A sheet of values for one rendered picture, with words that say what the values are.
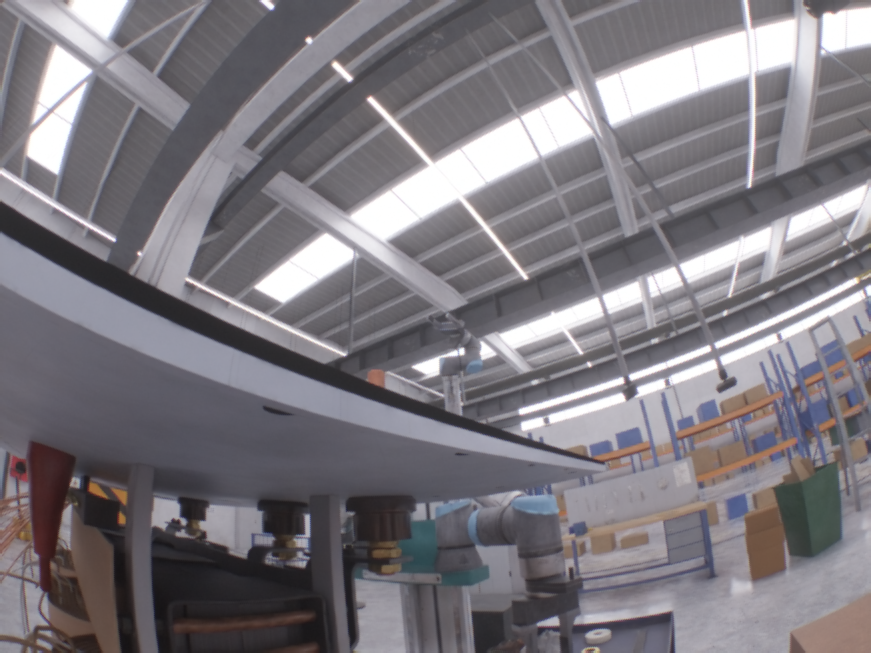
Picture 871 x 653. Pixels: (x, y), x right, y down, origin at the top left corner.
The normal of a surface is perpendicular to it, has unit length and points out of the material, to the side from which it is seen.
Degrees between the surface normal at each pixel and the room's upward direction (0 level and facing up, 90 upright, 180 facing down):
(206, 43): 174
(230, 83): 180
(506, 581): 90
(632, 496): 90
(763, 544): 90
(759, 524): 90
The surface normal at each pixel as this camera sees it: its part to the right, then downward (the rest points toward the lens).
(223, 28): 0.03, 0.82
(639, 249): -0.56, -0.37
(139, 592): 0.83, -0.33
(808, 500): -0.29, -0.40
